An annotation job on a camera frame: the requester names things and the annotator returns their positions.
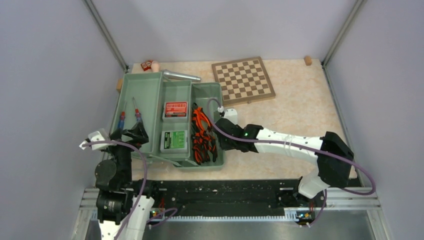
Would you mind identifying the aluminium frame post left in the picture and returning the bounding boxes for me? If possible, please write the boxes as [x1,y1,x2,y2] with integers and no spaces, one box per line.
[82,0,129,73]

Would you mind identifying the orange handled pliers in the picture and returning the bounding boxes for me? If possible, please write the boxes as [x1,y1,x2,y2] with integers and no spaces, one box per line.
[191,102,215,141]

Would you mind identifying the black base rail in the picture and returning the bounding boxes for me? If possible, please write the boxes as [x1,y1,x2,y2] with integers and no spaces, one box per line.
[144,180,330,222]

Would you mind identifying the wooden chessboard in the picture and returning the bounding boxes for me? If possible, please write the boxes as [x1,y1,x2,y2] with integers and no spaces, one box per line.
[211,56,276,106]

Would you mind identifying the aluminium frame post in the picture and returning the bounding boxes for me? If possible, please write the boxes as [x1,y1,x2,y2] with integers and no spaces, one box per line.
[321,0,368,69]
[82,0,129,73]

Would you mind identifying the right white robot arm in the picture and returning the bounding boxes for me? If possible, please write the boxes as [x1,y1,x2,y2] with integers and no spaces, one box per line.
[213,118,354,206]

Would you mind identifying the wooden block at left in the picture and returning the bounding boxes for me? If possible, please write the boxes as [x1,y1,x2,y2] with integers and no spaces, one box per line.
[115,78,124,93]

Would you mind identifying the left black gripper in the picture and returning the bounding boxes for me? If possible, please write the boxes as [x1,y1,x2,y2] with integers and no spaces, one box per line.
[106,119,149,185]

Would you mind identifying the wooden handle hammer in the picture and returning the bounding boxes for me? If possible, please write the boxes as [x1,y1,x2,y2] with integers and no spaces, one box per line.
[150,61,202,83]

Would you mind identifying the small orange pliers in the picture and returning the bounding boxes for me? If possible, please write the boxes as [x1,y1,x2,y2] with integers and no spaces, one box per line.
[203,135,218,163]

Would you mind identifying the red tool card pack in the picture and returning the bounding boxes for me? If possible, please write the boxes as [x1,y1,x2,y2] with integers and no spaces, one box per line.
[162,101,189,123]

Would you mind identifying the blue handled screwdriver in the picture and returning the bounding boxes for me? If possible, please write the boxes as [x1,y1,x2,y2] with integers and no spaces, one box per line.
[132,97,143,122]
[117,101,127,131]

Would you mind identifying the small red printed box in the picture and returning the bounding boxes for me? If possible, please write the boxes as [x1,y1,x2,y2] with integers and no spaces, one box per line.
[140,60,153,72]

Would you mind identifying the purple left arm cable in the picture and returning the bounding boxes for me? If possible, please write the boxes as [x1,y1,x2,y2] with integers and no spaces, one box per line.
[82,139,179,240]

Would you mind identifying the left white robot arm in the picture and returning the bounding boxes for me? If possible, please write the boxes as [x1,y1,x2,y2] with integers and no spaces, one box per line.
[87,121,161,240]

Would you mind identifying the orange long nose pliers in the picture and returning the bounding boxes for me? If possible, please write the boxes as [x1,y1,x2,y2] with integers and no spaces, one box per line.
[192,143,209,165]

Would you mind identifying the aluminium frame post right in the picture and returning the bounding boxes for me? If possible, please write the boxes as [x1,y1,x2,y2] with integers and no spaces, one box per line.
[321,0,368,69]

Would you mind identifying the green screw bit box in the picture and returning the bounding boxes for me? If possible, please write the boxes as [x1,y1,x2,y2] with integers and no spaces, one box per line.
[160,130,189,154]

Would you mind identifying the green plastic tool box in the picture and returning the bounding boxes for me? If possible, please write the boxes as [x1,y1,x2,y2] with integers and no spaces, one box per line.
[110,72,225,171]

